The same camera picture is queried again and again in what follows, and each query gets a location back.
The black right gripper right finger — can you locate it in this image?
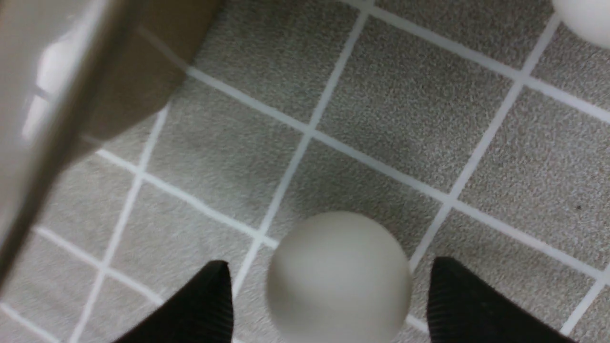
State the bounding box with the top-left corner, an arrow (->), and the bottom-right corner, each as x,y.
427,257 -> 571,343

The white ball group printed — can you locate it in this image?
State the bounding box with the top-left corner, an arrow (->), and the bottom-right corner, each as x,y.
266,212 -> 413,343

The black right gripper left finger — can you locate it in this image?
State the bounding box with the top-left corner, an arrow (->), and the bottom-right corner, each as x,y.
116,260 -> 234,343

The grey checked tablecloth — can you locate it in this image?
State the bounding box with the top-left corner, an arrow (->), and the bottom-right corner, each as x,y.
1,0 -> 609,343

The olive plastic bin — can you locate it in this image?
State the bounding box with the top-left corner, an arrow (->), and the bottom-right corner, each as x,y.
0,0 -> 222,286

